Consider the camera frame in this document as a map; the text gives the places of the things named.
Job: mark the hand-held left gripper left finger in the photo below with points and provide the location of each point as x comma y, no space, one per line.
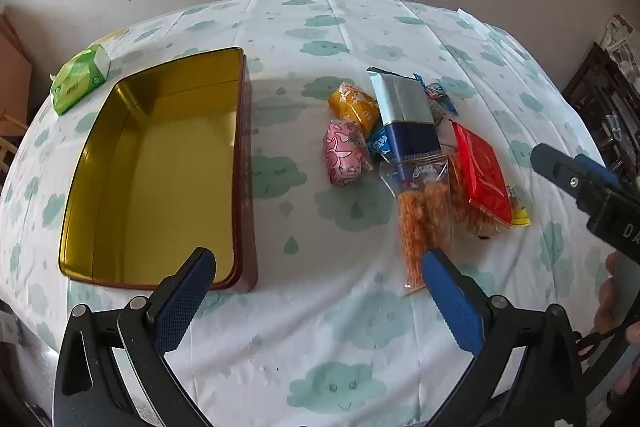
182,302

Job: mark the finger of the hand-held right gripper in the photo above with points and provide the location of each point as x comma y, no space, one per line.
555,167
597,169

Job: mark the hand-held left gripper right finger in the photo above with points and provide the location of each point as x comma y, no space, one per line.
452,302

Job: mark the small yellow snack packet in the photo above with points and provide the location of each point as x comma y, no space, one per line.
520,214

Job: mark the red snack packet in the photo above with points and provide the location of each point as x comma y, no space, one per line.
480,172

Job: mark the clear bag of orange sticks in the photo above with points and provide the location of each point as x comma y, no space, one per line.
415,217

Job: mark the gold rectangular tin box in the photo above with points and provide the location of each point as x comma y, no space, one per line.
160,187

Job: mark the small blue candy packet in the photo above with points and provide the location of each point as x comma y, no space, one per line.
437,94

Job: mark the silver and navy snack packet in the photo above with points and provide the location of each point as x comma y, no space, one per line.
405,107

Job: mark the light blue snack packet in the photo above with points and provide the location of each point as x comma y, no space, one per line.
378,142

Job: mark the pink snack packet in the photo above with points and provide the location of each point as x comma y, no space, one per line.
345,152

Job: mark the orange yellow snack packet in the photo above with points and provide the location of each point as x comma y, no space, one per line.
357,107

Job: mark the person's right hand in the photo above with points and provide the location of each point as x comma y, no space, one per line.
606,307

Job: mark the dark wooden cabinet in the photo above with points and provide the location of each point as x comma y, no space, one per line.
600,82

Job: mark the stack of newspapers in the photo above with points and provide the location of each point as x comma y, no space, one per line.
620,37

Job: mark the green tissue pack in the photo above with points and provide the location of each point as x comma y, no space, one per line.
80,79

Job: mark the cloud print tablecloth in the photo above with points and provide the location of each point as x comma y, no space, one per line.
320,32

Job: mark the brown cardboard sheet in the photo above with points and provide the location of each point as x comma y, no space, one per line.
12,72

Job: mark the wooden chair frame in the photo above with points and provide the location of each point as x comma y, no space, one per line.
10,119

